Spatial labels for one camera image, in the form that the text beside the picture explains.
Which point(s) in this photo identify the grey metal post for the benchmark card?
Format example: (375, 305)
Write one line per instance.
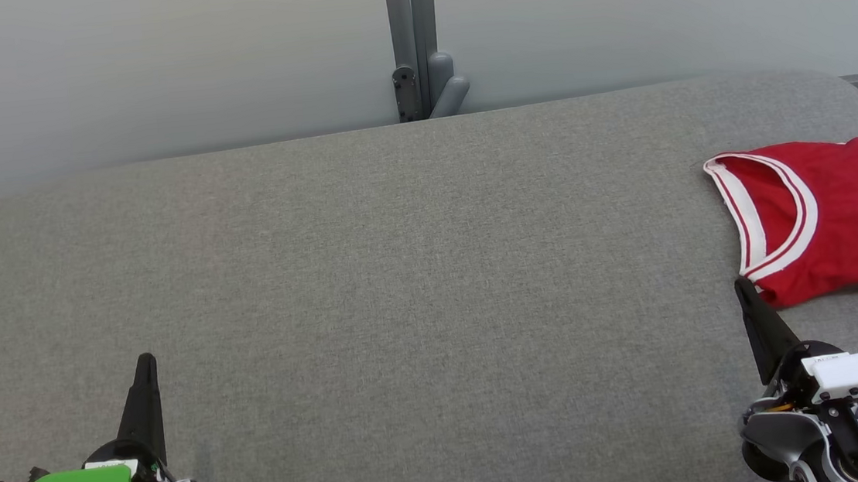
(411, 40)

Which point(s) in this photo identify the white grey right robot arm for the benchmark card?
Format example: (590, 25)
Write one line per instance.
(780, 435)

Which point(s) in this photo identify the red jersey with white sleeves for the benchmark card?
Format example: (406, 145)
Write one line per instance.
(839, 221)

